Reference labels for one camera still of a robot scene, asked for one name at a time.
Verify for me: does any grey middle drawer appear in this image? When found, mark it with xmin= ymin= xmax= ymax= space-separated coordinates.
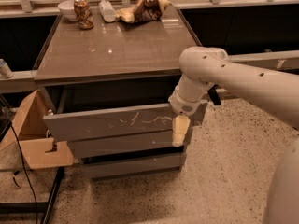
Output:
xmin=66 ymin=129 xmax=194 ymax=160

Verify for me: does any cardboard box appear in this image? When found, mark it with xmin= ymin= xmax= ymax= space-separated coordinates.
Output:
xmin=0 ymin=91 xmax=74 ymax=172

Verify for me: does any crumpled chip bag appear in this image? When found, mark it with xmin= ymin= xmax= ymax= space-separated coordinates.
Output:
xmin=116 ymin=0 xmax=171 ymax=24

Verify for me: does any brown soda can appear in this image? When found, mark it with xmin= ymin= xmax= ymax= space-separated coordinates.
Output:
xmin=74 ymin=0 xmax=93 ymax=30

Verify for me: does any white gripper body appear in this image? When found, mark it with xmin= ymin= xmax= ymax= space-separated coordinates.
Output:
xmin=168 ymin=87 xmax=203 ymax=116

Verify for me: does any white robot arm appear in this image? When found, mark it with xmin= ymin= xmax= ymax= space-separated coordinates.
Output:
xmin=169 ymin=47 xmax=299 ymax=224

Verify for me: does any black cable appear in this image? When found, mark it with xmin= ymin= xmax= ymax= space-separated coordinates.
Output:
xmin=10 ymin=121 xmax=40 ymax=224

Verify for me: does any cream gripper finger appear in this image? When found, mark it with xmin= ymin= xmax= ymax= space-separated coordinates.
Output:
xmin=172 ymin=115 xmax=190 ymax=147

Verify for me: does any grey drawer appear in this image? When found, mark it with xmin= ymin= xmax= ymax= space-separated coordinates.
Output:
xmin=81 ymin=152 xmax=186 ymax=179
xmin=42 ymin=100 xmax=209 ymax=143
xmin=66 ymin=129 xmax=194 ymax=160

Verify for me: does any grey top drawer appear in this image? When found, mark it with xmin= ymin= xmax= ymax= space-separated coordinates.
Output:
xmin=42 ymin=100 xmax=209 ymax=143

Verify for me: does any clear plastic water bottle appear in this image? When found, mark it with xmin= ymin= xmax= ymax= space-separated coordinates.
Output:
xmin=99 ymin=0 xmax=117 ymax=22

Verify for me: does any grey bottom drawer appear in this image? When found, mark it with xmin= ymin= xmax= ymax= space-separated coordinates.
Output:
xmin=81 ymin=152 xmax=186 ymax=179

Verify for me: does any white bowl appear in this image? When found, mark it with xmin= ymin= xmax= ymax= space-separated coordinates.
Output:
xmin=58 ymin=0 xmax=77 ymax=21

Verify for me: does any black metal stand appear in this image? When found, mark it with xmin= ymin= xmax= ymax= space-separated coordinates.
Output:
xmin=0 ymin=167 xmax=64 ymax=224

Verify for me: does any can on ledge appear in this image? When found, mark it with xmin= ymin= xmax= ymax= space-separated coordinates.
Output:
xmin=0 ymin=59 xmax=13 ymax=79

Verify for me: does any grey drawer cabinet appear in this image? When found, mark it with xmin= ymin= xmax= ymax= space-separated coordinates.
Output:
xmin=35 ymin=7 xmax=199 ymax=167

